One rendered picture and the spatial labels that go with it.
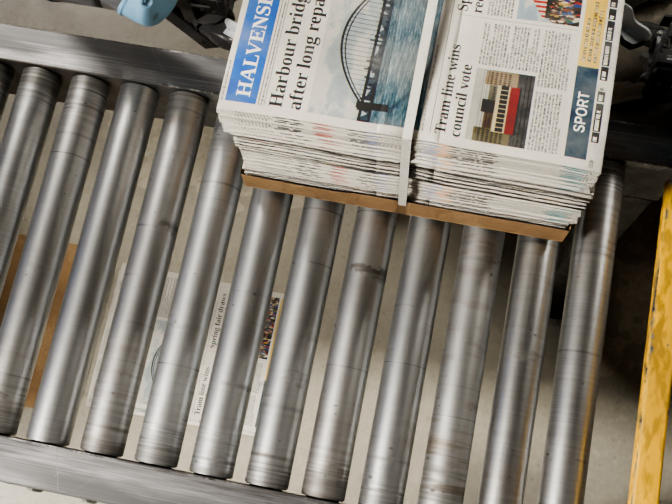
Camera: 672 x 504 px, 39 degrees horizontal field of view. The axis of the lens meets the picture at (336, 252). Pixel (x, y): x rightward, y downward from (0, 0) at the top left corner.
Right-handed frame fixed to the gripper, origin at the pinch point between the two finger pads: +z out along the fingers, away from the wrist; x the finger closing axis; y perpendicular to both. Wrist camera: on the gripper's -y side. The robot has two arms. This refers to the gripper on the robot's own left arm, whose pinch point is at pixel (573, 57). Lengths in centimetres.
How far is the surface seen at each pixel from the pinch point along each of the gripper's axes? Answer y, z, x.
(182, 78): 0.9, 47.2, 11.1
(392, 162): 17.0, 18.7, 23.2
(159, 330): -78, 64, 33
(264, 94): 24.2, 31.6, 21.0
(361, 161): 16.1, 21.9, 23.3
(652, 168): -0.1, -11.0, 12.7
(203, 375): -78, 53, 40
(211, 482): 1, 33, 58
